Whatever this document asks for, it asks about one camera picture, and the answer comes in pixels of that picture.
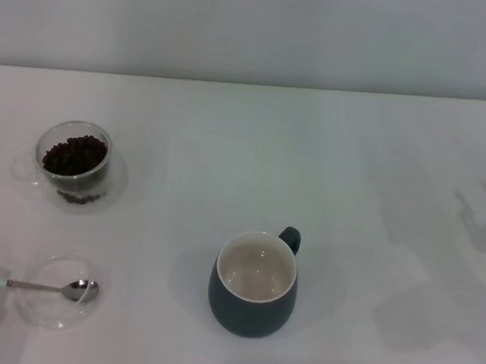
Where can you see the dark blue ceramic mug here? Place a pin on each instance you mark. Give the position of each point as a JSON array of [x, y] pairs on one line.
[[247, 316]]

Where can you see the coffee beans pile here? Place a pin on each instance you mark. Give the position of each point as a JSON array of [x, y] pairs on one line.
[[75, 155]]

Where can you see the double-walled clear glass cup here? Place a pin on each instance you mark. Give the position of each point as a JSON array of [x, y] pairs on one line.
[[98, 164]]

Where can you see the clear glass saucer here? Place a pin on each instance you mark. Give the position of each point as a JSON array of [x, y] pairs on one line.
[[57, 319]]

